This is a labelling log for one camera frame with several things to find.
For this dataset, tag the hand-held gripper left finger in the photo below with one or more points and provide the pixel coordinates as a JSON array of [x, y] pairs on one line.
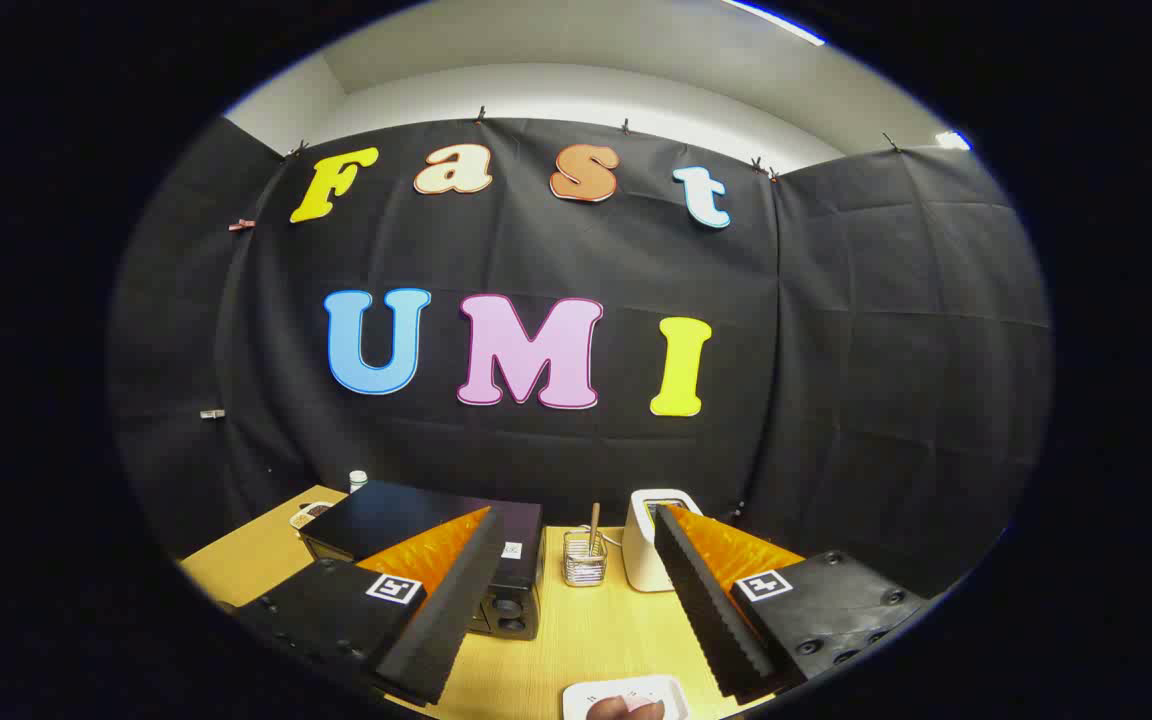
[[456, 610]]

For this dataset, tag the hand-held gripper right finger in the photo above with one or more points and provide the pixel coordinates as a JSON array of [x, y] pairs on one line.
[[706, 610]]

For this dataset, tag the pink food slice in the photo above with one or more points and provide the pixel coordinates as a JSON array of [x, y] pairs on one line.
[[644, 706]]

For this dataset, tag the black toaster oven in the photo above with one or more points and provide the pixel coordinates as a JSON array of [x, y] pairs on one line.
[[386, 510]]

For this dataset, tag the white square plate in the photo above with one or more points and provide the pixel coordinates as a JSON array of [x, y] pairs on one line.
[[596, 690]]

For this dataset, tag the white bread toaster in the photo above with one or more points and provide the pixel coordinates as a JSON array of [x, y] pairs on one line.
[[641, 550]]

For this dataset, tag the wooden stick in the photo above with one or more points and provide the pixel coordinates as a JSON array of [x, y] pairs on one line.
[[594, 525]]

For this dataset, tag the small white bottle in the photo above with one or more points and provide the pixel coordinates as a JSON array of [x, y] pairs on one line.
[[358, 482]]

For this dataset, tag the white dish with snacks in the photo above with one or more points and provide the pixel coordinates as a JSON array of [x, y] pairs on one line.
[[309, 515]]

